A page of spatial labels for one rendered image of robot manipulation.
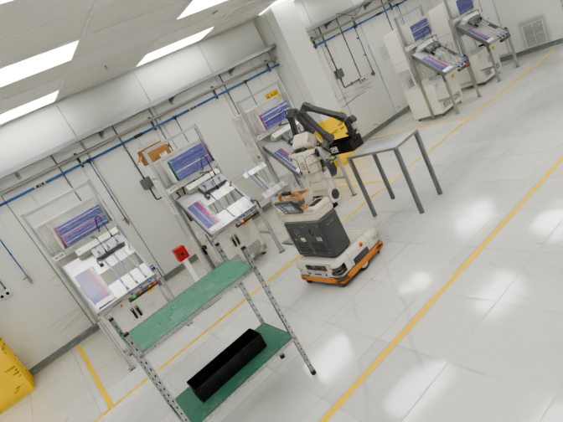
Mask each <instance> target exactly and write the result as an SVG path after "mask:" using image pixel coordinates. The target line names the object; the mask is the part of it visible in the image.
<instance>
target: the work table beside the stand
mask: <svg viewBox="0 0 563 422"><path fill-rule="evenodd" d="M412 136H415V139H416V142H417V144H418V147H419V148H420V151H421V155H422V156H423V159H424V161H425V164H426V166H427V169H428V171H429V173H430V175H431V179H432V181H433V183H434V186H435V188H436V191H437V194H438V195H442V194H443V192H442V189H441V187H440V184H439V182H438V180H437V178H436V174H435V172H434V170H433V167H432V165H431V162H430V159H429V157H428V155H427V153H426V149H425V147H424V145H423V142H422V140H421V137H420V134H419V132H418V130H417V129H415V130H411V131H405V132H402V133H398V134H394V135H391V136H385V137H381V138H378V139H374V140H371V141H367V142H366V143H365V144H364V145H363V146H361V147H360V148H358V149H357V150H356V151H355V152H353V153H352V154H350V155H349V156H348V157H346V158H347V160H348V162H349V166H350V167H351V169H352V171H353V173H354V176H355V178H356V180H357V182H358V185H359V187H360V189H361V191H362V194H363V195H364V198H365V200H366V203H367V204H368V206H369V209H370V212H371V213H372V215H373V217H376V216H377V213H376V211H375V209H374V206H373V204H372V202H371V200H370V198H369V195H368V193H367V191H366V189H365V186H364V184H363V182H362V180H361V177H360V175H359V173H358V171H357V168H356V166H355V165H354V162H353V159H354V158H358V157H365V156H369V155H372V156H373V159H374V161H375V164H376V166H377V168H378V169H379V172H380V175H381V177H382V179H383V181H384V183H385V186H386V188H387V191H388V193H389V195H390V198H391V199H395V195H394V193H393V191H392V188H391V186H390V184H389V181H388V179H387V177H386V175H385V172H384V169H383V168H382V166H381V163H380V160H379V158H378V156H377V153H382V152H389V151H394V153H395V156H396V159H397V161H398V163H399V165H400V168H401V171H402V172H403V175H404V177H405V180H406V182H407V184H408V187H409V189H410V191H411V194H412V197H413V198H414V200H415V203H416V206H417V208H418V210H419V213H420V214H423V213H425V211H424V208H423V207H422V204H421V201H420V199H419V197H418V194H417V192H416V189H415V187H414V184H413V182H412V181H411V177H410V174H409V173H408V171H407V168H406V166H405V163H404V161H403V158H402V156H401V154H400V151H399V147H400V146H401V145H402V144H404V143H405V142H406V141H407V140H409V139H410V138H411V137H412Z"/></svg>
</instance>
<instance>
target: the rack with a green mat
mask: <svg viewBox="0 0 563 422"><path fill-rule="evenodd" d="M215 247H216V248H217V250H218V251H219V253H220V255H221V257H222V258H223V260H224V262H223V263H221V264H220V265H218V266H217V267H216V268H214V269H213V270H212V271H210V272H209V273H208V274H207V275H205V276H204V277H202V278H201V279H200V280H198V281H196V282H195V283H194V284H192V285H191V286H190V287H189V288H188V289H186V290H185V291H183V292H182V293H180V294H179V295H178V296H176V297H175V298H173V299H172V300H171V301H170V302H168V303H167V304H166V305H164V306H163V307H161V308H160V309H159V310H157V311H156V312H154V313H153V314H152V315H151V316H149V317H148V318H147V319H145V320H144V321H143V322H141V323H139V324H138V325H137V326H135V327H134V328H133V329H132V330H131V331H129V332H125V333H124V332H123V331H122V329H121V328H120V327H119V326H118V324H117V323H116V321H115V320H114V318H113V317H111V318H109V319H108V321H109V322H110V323H111V325H112V326H113V327H114V328H115V330H116V332H117V333H118V335H119V336H120V337H121V339H122V341H123V342H124V343H125V344H126V345H127V347H128V349H129V350H130V351H131V353H132V355H133V356H134V358H135V359H136V360H137V361H138V363H139V364H140V366H141V367H142V369H143V370H144V372H145V373H146V374H147V376H148V377H149V378H150V380H151V381H152V383H153V384H154V386H155V387H156V389H157V390H158V392H159V393H160V394H161V395H162V396H163V398H164V400H165V401H166V403H167V404H168V406H169V407H170V409H171V410H172V411H173V412H174V414H175V415H176V417H177V418H178V420H179V421H180V422H208V421H209V420H210V419H211V418H212V417H213V416H214V415H215V414H217V413H218V412H219V411H220V410H221V409H222V408H223V407H224V406H225V405H226V404H227V403H229V402H230V401H231V400H232V399H233V398H234V397H235V396H236V395H237V394H238V393H239V392H240V391H241V390H242V389H243V388H244V387H245V386H246V385H247V384H248V383H249V382H250V381H251V380H253V379H254V378H255V377H256V376H257V375H258V374H259V373H260V372H261V371H262V370H263V369H264V368H266V367H267V366H268V365H269V364H270V363H271V362H272V361H273V360H274V359H275V358H277V357H278V356H280V358H281V359H283V358H284V357H285V355H284V353H283V351H284V350H285V349H286V348H287V347H288V346H290V345H291V344H292V343H293V342H294V344H295V346H296V347H297V350H298V351H299V352H300V354H301V356H302V358H303V360H304V362H305V364H306V365H307V367H308V369H309V371H310V373H311V375H315V374H316V373H317V372H316V370H315V368H314V367H313V365H312V364H311V362H310V360H309V358H308V356H307V354H306V353H305V351H304V350H303V348H302V345H301V343H300V342H299V341H298V339H297V336H296V335H295V333H294V331H293V330H292V328H291V326H290V324H289V323H288V321H287V319H286V317H285V316H284V314H283V312H282V310H281V308H280V307H279V305H278V303H277V302H276V299H275V297H274V296H273V295H272V293H271V290H270V289H269V287H268V285H267V283H266V282H265V280H264V278H263V276H262V275H261V273H260V271H259V269H258V268H257V266H256V263H255V262H254V260H253V259H252V257H251V255H250V253H249V251H248V249H247V248H246V247H245V246H242V247H241V248H240V249H241V251H242V252H243V254H244V256H245V257H246V259H247V261H248V263H249V264H247V263H243V262H239V261H234V260H229V259H228V257H227V255H226V254H225V252H224V250H223V249H222V247H221V245H220V243H216V244H215ZM253 272H254V273H255V275H256V277H257V279H258V281H259V282H260V283H261V286H262V288H263V289H264V291H265V293H266V295H267V296H268V298H269V300H270V302H271V304H272V305H273V307H274V308H275V310H276V313H277V314H278V316H279V317H280V319H281V321H282V323H283V325H284V327H285V328H286V330H287V332H286V331H284V330H282V329H280V328H277V327H274V326H272V325H270V324H267V323H265V321H264V319H263V317H262V316H261V314H260V313H259V311H258V309H257V307H256V305H255V303H254V302H253V300H252V299H251V297H250V295H249V293H248V291H247V290H246V288H245V287H244V285H243V283H242V281H243V280H244V279H245V278H246V277H247V276H248V275H250V274H251V273H253ZM236 285H238V286H239V288H240V289H241V291H242V292H243V294H244V296H245V298H246V300H247V301H248V302H249V304H250V306H251V308H252V310H253V312H254V313H255V314H256V317H257V318H258V320H259V322H260V323H261V324H260V326H259V327H258V328H256V329H255V331H257V332H260V333H261V335H262V337H263V339H264V341H265V342H266V345H267V346H266V347H265V348H264V349H263V350H262V351H261V352H260V353H258V354H257V355H256V356H255V357H254V358H253V359H252V360H250V361H249V362H248V363H247V364H246V365H245V366H244V367H243V368H242V369H241V370H240V371H239V372H238V373H237V374H236V375H234V376H233V377H232V378H231V379H230V380H229V381H228V382H227V383H225V384H224V385H223V386H222V387H221V388H220V389H219V390H218V391H216V392H215V393H214V394H213V395H212V396H211V397H210V398H209V399H207V400H206V401H205V402H203V401H202V400H200V399H199V397H198V396H196V395H195V394H194V392H193V390H192V389H191V388H190V387H187V388H186V389H185V390H184V391H183V392H182V393H181V394H180V395H179V396H178V397H176V398H174V397H173V396H172V395H171V393H170V392H169V391H168V389H167V387H166V386H165V384H164V383H163V381H162V380H161V379H160V378H159V376H158V374H157V373H156V372H155V370H154V369H153V367H152V365H151V364H150V363H149V362H148V360H147V359H146V357H145V356H147V355H148V354H149V353H150V352H151V351H152V350H154V349H155V348H156V347H158V346H159V345H160V344H162V343H163V342H164V341H166V340H167V339H168V338H170V337H171V336H172V335H173V334H174V333H175V332H177V331H178V330H179V329H181V328H182V327H184V326H185V325H186V324H187V323H189V322H190V321H191V320H193V319H194V318H195V317H196V316H197V315H198V314H200V313H201V312H202V311H204V310H205V309H206V308H208V307H209V306H211V305H212V304H213V303H214V302H216V301H217V300H219V299H220V298H221V297H222V296H223V295H224V294H225V293H227V292H228V291H230V290H231V289H232V288H233V287H235V286H236Z"/></svg>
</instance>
